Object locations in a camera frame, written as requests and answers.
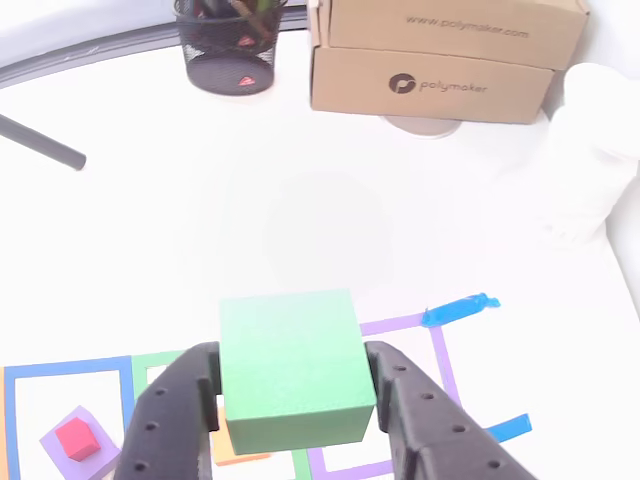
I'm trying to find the grey round disc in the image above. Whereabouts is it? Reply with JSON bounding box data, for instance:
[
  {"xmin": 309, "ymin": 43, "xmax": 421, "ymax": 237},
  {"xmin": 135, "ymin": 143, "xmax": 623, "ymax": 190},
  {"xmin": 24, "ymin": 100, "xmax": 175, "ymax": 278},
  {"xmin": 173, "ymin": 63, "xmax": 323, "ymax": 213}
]
[{"xmin": 383, "ymin": 115, "xmax": 464, "ymax": 137}]

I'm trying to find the orange cube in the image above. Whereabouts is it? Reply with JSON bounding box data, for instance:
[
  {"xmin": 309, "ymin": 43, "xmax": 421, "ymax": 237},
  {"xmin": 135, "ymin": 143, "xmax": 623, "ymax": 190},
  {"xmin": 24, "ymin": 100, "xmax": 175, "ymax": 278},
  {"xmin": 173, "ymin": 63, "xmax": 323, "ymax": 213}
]
[{"xmin": 209, "ymin": 407, "xmax": 271, "ymax": 467}]

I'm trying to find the green cube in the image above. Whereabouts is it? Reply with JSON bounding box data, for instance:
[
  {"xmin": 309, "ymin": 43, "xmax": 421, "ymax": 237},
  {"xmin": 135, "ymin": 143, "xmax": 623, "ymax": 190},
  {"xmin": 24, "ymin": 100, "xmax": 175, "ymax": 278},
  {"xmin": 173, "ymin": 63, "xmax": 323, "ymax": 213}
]
[{"xmin": 218, "ymin": 288, "xmax": 377, "ymax": 456}]

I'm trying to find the small red cube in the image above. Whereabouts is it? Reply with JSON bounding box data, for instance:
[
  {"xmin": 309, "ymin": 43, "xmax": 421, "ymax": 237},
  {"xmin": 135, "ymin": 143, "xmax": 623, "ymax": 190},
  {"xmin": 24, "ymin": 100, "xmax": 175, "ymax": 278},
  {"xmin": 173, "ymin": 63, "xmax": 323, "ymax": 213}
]
[{"xmin": 54, "ymin": 417, "xmax": 101, "ymax": 462}]

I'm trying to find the grey rod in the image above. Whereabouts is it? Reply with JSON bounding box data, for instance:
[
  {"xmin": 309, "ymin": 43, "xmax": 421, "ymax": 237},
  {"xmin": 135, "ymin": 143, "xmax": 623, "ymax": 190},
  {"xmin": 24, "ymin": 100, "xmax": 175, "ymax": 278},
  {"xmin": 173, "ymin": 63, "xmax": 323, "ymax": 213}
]
[{"xmin": 0, "ymin": 113, "xmax": 87, "ymax": 171}]

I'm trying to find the purple square frame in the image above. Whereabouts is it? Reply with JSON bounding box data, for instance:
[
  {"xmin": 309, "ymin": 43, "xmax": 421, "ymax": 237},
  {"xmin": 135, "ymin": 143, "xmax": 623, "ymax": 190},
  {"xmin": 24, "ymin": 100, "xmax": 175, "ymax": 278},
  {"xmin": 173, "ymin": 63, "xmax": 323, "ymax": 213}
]
[{"xmin": 305, "ymin": 312, "xmax": 464, "ymax": 480}]

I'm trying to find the polymaker cardboard box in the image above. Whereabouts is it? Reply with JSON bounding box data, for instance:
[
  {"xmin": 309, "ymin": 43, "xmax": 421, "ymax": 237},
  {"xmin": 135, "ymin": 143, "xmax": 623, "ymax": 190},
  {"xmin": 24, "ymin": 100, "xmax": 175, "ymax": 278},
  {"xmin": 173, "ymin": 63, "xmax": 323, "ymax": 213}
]
[{"xmin": 309, "ymin": 45, "xmax": 556, "ymax": 125}]

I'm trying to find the plain cardboard box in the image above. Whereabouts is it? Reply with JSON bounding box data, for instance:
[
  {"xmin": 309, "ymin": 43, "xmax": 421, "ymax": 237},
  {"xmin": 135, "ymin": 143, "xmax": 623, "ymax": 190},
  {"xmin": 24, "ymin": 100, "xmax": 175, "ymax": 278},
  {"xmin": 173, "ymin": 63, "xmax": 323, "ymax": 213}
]
[{"xmin": 307, "ymin": 0, "xmax": 591, "ymax": 71}]

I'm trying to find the blue square frame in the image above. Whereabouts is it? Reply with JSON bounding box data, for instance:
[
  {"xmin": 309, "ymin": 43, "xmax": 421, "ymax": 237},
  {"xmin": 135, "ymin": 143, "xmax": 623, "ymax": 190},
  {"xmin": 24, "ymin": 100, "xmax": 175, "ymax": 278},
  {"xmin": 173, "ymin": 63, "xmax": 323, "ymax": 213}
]
[{"xmin": 3, "ymin": 355, "xmax": 136, "ymax": 480}]

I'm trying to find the blue tape strip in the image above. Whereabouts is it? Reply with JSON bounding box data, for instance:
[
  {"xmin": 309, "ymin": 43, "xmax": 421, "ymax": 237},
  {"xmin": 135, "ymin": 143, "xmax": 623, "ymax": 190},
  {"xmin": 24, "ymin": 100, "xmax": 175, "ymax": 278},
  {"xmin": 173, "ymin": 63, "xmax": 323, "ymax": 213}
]
[
  {"xmin": 421, "ymin": 292, "xmax": 501, "ymax": 329},
  {"xmin": 485, "ymin": 413, "xmax": 532, "ymax": 444}
]

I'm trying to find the black mesh bin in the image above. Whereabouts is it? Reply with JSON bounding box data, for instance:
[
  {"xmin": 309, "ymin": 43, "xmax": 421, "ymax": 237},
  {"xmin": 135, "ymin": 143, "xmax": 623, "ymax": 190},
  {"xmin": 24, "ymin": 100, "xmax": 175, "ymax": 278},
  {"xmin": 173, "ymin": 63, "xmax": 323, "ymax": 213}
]
[{"xmin": 173, "ymin": 0, "xmax": 289, "ymax": 96}]

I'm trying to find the green square frame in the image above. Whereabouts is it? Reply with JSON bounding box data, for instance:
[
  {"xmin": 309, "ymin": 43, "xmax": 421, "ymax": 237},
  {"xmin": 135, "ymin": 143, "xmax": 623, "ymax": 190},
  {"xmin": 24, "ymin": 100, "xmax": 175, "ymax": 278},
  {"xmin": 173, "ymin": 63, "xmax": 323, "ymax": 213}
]
[{"xmin": 130, "ymin": 349, "xmax": 314, "ymax": 480}]

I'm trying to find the large purple cube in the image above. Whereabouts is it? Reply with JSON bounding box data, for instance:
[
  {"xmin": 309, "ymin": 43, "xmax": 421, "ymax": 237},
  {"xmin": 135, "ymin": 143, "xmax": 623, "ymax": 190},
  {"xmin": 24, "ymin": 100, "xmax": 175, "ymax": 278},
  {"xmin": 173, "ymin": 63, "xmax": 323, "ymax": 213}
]
[{"xmin": 38, "ymin": 404, "xmax": 123, "ymax": 479}]

